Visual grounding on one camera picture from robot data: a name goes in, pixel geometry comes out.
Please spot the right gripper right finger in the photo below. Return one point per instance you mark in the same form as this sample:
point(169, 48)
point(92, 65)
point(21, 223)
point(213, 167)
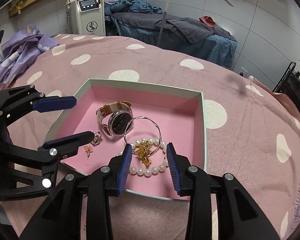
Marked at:
point(239, 216)

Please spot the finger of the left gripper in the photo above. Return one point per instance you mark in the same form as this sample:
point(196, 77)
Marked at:
point(52, 103)
point(65, 144)

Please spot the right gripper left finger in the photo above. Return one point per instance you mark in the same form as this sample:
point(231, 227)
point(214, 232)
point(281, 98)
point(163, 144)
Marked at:
point(59, 216)

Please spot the purple floral blanket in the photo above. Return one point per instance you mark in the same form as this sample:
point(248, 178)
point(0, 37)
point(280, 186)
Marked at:
point(21, 51)

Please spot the pink polka dot bedspread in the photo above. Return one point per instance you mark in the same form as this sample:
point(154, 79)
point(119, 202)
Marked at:
point(251, 132)

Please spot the white beauty machine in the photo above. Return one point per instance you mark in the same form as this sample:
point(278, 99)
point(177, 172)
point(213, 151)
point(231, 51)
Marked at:
point(86, 17)

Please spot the mint green pink-lined box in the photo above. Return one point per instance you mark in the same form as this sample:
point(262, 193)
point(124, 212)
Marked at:
point(175, 115)

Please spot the crumpled blue bedding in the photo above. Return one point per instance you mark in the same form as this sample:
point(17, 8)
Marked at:
point(138, 6)

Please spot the black metal trolley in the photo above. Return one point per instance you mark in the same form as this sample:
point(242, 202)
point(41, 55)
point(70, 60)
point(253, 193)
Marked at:
point(289, 85)

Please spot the dark grey towel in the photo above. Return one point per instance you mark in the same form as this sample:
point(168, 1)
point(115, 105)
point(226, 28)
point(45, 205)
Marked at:
point(189, 29)

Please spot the blue massage bed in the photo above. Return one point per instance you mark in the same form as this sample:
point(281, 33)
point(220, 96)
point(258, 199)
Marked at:
point(213, 48)

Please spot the red folded cloth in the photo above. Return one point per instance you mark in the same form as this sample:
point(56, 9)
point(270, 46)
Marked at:
point(207, 20)

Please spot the tan strap wristwatch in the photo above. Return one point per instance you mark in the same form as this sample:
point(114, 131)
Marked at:
point(115, 118)

